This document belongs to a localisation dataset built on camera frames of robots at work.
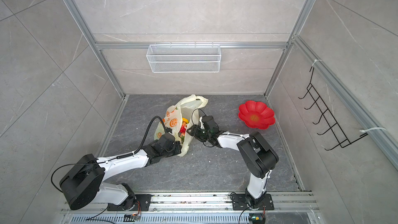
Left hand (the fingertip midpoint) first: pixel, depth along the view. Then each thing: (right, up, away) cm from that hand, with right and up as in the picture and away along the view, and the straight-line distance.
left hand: (183, 143), depth 87 cm
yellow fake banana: (0, +13, +11) cm, 17 cm away
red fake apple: (-1, +8, +3) cm, 9 cm away
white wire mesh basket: (-2, +53, +14) cm, 55 cm away
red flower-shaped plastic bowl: (+50, +16, +21) cm, 56 cm away
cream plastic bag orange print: (-2, +14, -1) cm, 14 cm away
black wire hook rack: (+67, +10, -25) cm, 72 cm away
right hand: (+3, +6, +4) cm, 8 cm away
